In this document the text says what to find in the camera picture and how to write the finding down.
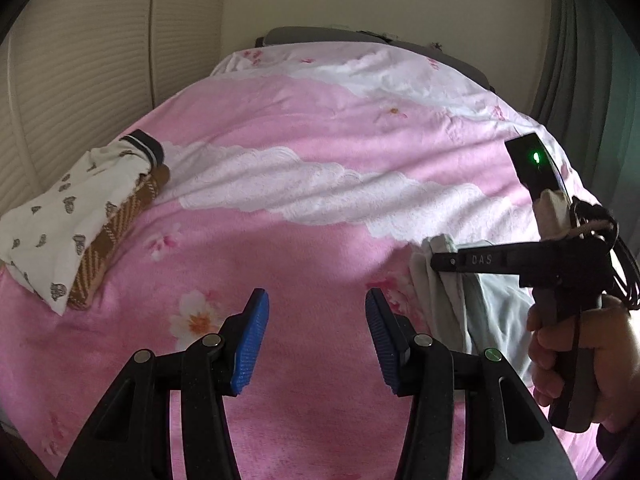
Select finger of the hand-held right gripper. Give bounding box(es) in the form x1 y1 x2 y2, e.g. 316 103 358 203
430 241 556 276

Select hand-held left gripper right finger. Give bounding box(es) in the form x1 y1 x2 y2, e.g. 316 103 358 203
364 287 577 480

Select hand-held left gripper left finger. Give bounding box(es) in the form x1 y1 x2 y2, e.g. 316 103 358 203
55 287 271 480

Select light blue long-sleeved shirt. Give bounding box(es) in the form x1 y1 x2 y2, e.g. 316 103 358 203
410 234 553 396

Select person's right hand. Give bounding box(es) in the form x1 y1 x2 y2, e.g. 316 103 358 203
526 294 640 433

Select pink floral duvet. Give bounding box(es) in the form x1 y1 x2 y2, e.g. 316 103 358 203
0 42 608 480

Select brown striped folded garment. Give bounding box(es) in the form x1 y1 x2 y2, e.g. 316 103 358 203
66 162 172 311

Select teal curtain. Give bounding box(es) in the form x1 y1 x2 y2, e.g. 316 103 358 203
530 0 640 211

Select white printed folded garment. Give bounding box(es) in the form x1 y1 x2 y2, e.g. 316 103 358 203
0 130 165 317

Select grey padded headboard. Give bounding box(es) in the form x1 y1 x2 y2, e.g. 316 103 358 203
255 26 496 92

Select cream wardrobe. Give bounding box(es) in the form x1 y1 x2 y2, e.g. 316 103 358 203
0 0 228 216

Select black cable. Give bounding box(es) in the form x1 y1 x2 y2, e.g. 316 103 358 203
570 196 640 311

